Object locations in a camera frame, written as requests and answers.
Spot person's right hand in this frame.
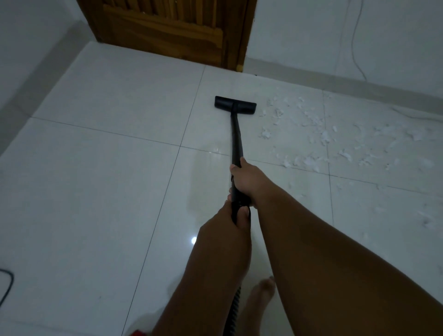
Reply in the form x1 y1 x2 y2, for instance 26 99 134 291
227 157 276 208

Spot person's left hand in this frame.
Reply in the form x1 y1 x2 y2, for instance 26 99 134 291
193 200 252 282

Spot black vacuum wand with nozzle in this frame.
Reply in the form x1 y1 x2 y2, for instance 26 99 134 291
214 95 257 226

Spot white paper scraps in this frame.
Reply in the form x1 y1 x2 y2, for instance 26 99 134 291
257 95 443 243

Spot black corrugated vacuum hose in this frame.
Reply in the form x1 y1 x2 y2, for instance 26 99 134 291
223 285 243 336

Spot person's right forearm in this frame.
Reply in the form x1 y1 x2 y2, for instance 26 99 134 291
254 183 443 336

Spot person's right foot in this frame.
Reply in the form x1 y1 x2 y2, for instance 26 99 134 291
239 276 276 336

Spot brown wooden door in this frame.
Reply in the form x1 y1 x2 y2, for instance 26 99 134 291
76 0 258 72

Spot thin white cable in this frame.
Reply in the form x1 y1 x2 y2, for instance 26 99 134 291
350 0 443 122

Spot black power cable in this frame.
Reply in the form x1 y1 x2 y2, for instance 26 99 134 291
0 268 15 309

